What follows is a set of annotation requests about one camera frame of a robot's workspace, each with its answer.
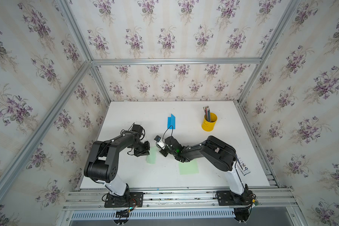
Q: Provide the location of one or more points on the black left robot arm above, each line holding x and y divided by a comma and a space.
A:
102, 163

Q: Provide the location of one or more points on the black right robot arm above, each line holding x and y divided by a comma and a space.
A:
220, 154

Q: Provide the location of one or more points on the yellow metal pencil bucket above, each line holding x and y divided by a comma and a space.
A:
208, 126

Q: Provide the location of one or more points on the aluminium rail frame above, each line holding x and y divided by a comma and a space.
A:
169, 192

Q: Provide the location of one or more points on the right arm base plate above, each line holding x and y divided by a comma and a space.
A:
228, 198

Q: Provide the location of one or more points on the blue square paper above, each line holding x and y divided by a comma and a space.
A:
171, 122

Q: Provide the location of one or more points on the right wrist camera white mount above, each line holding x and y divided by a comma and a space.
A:
160, 142

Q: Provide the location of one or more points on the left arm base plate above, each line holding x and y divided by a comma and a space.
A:
132, 200

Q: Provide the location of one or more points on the pen package box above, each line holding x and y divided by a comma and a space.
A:
242, 167

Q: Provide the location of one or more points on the green paper sheet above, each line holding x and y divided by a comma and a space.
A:
189, 168
151, 158

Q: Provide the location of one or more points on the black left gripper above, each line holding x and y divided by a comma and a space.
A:
145, 152

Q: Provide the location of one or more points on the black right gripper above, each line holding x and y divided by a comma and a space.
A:
162, 152

